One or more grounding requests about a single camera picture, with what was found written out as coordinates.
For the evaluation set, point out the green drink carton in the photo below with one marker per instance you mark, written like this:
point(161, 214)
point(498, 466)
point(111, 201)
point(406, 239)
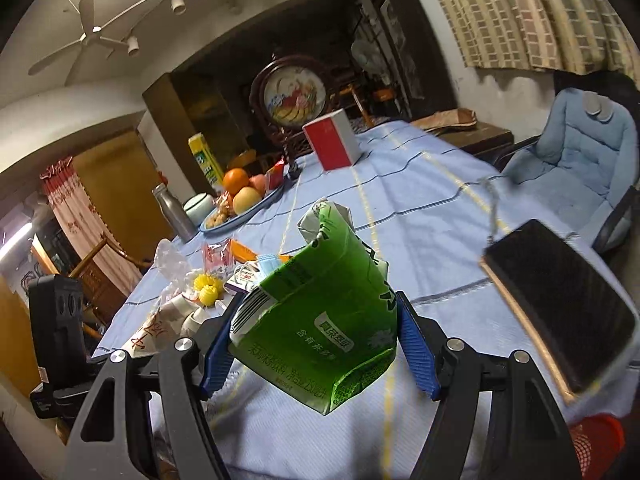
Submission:
point(310, 310)

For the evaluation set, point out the red and white box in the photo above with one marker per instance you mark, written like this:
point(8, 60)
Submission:
point(327, 145)

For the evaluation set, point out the dark side cabinet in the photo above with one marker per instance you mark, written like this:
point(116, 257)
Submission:
point(480, 145)

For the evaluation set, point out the blue face mask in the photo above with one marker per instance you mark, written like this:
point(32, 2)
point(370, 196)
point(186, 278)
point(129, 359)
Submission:
point(272, 264)

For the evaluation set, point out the clear plastic bag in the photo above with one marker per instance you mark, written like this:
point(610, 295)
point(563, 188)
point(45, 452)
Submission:
point(170, 260)

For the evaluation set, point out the steel bottle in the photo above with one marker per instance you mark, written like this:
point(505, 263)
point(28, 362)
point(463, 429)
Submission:
point(172, 215)

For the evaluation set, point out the red plastic basket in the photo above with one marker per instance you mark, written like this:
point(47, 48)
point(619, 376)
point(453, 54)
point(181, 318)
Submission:
point(597, 445)

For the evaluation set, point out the pink packet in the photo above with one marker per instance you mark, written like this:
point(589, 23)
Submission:
point(217, 255)

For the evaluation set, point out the light blue tablecloth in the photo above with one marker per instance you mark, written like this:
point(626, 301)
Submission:
point(425, 210)

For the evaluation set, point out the dark wooden cabinet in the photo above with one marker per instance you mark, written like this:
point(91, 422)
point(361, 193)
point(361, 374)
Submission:
point(210, 95)

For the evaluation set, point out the orange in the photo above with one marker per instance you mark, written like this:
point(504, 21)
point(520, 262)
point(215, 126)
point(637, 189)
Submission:
point(235, 180)

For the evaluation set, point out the standing fan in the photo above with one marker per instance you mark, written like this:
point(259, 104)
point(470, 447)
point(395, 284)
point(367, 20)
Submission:
point(365, 57)

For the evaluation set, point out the black tablet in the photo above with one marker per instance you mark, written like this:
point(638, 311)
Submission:
point(560, 300)

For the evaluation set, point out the round decorative table screen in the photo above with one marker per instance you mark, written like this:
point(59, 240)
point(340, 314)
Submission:
point(292, 95)

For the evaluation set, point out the white paper with red writing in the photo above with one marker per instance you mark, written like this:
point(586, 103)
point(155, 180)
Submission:
point(147, 332)

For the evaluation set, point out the checkered beige curtain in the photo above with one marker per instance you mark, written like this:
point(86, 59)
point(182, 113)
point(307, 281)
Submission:
point(525, 10)

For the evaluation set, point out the tan cloth bag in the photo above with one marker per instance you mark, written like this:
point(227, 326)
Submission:
point(445, 120)

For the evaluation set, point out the white ceiling fan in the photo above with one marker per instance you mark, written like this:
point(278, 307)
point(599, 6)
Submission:
point(90, 37)

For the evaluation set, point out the pink apple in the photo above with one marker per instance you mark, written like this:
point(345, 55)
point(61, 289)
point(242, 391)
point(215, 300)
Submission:
point(258, 182)

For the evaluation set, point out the yellow apple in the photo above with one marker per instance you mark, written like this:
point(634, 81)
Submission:
point(246, 200)

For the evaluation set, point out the blue cushioned office chair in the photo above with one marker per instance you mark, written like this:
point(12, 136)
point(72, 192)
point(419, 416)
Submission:
point(575, 160)

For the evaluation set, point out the blue fruit plate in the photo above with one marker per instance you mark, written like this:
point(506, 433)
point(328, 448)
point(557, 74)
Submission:
point(260, 205)

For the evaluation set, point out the wooden chair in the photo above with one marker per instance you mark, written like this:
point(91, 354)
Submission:
point(95, 270)

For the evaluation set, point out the small red packet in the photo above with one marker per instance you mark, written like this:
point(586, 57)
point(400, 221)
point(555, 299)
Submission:
point(275, 175)

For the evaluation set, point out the white bowl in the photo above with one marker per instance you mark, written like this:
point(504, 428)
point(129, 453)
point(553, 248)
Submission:
point(197, 207)

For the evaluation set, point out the orange flat box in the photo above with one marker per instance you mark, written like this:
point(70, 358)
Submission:
point(244, 250)

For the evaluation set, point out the small medicine box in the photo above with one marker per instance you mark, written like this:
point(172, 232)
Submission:
point(242, 280)

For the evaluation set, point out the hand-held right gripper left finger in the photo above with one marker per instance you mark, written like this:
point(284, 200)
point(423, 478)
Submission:
point(217, 355)

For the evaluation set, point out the red patterned door curtain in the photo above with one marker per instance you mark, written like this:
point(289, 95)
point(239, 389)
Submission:
point(85, 220)

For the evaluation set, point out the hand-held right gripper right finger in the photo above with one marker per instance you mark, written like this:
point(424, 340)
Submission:
point(417, 355)

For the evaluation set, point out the white paper cup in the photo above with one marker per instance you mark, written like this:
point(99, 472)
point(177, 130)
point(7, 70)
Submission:
point(181, 306)
point(192, 322)

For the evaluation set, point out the yellow carton box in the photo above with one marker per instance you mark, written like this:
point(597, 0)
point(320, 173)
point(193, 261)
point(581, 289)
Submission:
point(205, 160)

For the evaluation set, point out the white track spotlight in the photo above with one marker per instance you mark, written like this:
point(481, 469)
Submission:
point(133, 45)
point(178, 4)

